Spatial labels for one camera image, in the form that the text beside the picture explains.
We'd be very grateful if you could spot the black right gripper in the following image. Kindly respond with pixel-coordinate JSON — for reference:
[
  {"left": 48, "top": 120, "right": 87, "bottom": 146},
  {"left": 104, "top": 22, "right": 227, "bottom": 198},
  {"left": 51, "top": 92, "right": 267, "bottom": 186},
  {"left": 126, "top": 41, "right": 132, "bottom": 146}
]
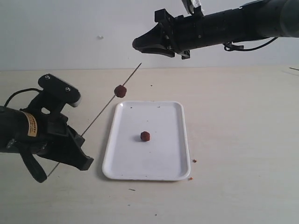
[{"left": 132, "top": 9, "right": 203, "bottom": 60}]

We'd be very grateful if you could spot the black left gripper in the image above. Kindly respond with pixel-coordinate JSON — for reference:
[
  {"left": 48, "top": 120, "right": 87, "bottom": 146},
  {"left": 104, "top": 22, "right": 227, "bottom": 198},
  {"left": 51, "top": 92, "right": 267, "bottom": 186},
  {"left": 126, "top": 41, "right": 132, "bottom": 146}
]
[{"left": 20, "top": 90, "right": 94, "bottom": 183}]

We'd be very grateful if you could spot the thin metal skewer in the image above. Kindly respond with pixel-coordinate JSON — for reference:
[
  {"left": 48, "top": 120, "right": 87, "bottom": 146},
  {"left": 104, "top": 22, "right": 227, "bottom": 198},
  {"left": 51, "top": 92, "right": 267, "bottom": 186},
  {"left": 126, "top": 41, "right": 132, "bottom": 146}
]
[{"left": 47, "top": 63, "right": 142, "bottom": 177}]

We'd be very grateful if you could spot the red date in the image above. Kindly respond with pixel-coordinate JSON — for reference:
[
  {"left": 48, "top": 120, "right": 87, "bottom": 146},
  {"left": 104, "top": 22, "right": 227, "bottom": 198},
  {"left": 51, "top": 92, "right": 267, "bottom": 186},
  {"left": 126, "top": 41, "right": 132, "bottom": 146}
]
[
  {"left": 140, "top": 131, "right": 150, "bottom": 142},
  {"left": 114, "top": 85, "right": 127, "bottom": 98}
]

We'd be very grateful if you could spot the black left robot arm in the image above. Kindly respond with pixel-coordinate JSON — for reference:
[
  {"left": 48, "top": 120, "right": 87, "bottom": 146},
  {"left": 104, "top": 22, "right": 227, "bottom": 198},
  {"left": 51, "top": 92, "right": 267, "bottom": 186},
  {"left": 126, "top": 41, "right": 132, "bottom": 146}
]
[{"left": 0, "top": 90, "right": 93, "bottom": 183}]

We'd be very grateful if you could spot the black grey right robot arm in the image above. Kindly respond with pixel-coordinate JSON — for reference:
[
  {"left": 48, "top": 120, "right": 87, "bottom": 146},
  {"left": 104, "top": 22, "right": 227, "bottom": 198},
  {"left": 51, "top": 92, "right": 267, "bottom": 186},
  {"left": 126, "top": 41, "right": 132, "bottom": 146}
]
[{"left": 132, "top": 0, "right": 299, "bottom": 59}]

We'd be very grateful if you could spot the white rectangular plastic tray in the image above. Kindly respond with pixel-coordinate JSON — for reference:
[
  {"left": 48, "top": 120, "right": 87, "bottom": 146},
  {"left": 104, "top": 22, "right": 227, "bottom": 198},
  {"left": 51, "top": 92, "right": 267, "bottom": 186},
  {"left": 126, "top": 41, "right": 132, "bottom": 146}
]
[{"left": 102, "top": 101, "right": 191, "bottom": 181}]

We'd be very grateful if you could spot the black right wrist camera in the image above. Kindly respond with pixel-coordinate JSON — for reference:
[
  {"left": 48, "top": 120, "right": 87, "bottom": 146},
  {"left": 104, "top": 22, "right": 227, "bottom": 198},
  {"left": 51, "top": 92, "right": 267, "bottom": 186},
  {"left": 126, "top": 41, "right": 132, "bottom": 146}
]
[{"left": 181, "top": 0, "right": 203, "bottom": 16}]

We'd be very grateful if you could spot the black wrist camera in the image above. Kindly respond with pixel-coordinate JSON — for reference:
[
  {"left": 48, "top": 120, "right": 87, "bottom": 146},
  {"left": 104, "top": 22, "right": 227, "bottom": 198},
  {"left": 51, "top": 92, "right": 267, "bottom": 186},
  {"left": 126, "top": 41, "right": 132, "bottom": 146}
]
[
  {"left": 38, "top": 74, "right": 81, "bottom": 107},
  {"left": 181, "top": 0, "right": 203, "bottom": 16}
]

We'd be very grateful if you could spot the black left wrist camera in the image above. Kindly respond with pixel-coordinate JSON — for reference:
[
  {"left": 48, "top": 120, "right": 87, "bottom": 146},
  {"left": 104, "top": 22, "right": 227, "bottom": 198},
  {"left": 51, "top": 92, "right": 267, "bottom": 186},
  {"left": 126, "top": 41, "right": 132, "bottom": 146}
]
[{"left": 38, "top": 74, "right": 81, "bottom": 107}]

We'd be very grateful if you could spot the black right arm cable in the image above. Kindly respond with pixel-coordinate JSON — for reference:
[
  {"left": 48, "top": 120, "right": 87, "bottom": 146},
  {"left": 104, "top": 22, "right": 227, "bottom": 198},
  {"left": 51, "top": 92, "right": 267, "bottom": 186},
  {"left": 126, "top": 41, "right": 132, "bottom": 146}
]
[{"left": 223, "top": 37, "right": 278, "bottom": 51}]

